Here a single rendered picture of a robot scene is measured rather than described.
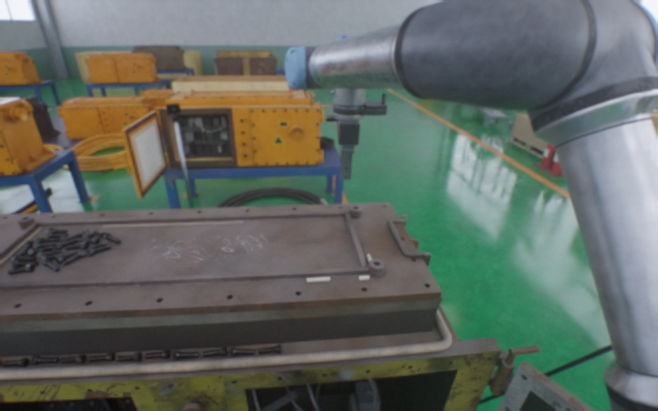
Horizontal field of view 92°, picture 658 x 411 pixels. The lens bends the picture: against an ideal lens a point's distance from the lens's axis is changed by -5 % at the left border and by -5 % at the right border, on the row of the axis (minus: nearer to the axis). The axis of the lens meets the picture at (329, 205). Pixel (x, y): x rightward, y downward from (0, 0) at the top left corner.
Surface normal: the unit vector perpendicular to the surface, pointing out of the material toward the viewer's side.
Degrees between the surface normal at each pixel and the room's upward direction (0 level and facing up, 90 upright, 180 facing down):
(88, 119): 90
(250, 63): 90
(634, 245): 76
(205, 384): 90
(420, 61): 98
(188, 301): 0
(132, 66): 90
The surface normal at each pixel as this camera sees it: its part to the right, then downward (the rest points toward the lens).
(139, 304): 0.03, -0.88
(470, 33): -0.59, 0.07
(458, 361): 0.11, 0.47
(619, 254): -0.84, 0.15
